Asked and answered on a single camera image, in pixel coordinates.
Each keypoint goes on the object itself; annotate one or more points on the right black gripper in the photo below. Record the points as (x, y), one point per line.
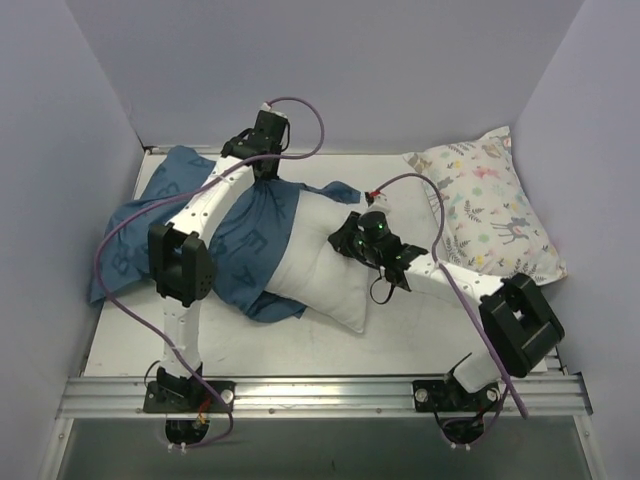
(343, 238)

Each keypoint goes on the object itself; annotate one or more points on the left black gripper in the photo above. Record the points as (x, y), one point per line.
(267, 167)

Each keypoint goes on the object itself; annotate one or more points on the white pillow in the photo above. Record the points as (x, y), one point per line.
(312, 273)

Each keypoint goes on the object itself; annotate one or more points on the blue letter-print pillowcase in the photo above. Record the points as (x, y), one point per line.
(246, 247)

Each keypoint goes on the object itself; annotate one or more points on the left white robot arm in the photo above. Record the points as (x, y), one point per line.
(179, 259)

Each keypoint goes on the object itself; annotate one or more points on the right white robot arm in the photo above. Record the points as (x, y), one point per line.
(515, 321)

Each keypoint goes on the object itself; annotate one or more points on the floral deer-print pillow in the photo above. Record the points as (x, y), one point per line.
(489, 223)

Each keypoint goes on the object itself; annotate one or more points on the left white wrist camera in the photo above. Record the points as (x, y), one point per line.
(272, 107)

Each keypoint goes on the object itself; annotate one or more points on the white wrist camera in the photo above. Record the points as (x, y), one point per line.
(377, 202)
(272, 107)

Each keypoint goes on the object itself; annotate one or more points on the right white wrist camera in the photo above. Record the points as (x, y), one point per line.
(377, 202)

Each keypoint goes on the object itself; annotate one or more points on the rear aluminium rail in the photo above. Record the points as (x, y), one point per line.
(201, 149)

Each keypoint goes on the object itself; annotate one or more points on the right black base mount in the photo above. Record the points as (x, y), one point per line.
(441, 396)

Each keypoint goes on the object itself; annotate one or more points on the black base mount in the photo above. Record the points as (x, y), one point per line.
(159, 400)
(441, 396)

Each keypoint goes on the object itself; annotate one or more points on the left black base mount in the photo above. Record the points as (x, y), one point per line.
(159, 400)

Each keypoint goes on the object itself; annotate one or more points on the front aluminium rail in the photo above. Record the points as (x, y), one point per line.
(319, 397)

